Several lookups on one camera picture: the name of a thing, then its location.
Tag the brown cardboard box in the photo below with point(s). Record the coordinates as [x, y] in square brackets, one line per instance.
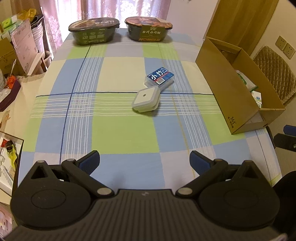
[219, 63]

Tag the pink white cardboard box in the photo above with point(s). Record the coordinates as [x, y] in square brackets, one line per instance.
[24, 44]

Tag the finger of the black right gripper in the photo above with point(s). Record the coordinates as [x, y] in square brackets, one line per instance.
[290, 130]

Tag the stacked white paper cups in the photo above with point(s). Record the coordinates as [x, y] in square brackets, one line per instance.
[38, 33]

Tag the rectangular dark instant meal bowl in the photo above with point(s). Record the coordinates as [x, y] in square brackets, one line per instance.
[93, 31]

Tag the white square lidded container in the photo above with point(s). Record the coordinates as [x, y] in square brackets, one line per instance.
[147, 99]

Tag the checkered blue green tablecloth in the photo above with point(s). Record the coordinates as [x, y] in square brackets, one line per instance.
[84, 103]

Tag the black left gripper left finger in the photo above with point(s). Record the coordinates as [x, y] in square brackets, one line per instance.
[79, 172]

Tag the wooden door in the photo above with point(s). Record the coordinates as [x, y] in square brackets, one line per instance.
[241, 22]

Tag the pink patterned curtain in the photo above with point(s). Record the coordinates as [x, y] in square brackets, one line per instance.
[60, 14]

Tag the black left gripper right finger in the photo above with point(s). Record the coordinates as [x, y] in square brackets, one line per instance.
[209, 171]

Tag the yellow plastic bag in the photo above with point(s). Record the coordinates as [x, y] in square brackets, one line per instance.
[30, 14]

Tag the silver green tea bag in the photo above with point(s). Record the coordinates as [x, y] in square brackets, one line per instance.
[248, 83]

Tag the olive quilted chair cushion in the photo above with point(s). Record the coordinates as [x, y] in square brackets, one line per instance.
[278, 72]

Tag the round brown-lid instant noodle bowl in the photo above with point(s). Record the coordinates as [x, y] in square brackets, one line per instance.
[147, 29]

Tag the framed picture on floor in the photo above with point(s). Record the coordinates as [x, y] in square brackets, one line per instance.
[11, 149]

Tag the beige double wall socket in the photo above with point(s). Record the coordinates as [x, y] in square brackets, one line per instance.
[285, 47]

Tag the blue label clear plastic box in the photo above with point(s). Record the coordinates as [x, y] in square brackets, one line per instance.
[161, 78]

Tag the green white medicine box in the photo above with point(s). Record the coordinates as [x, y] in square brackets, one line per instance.
[257, 97]

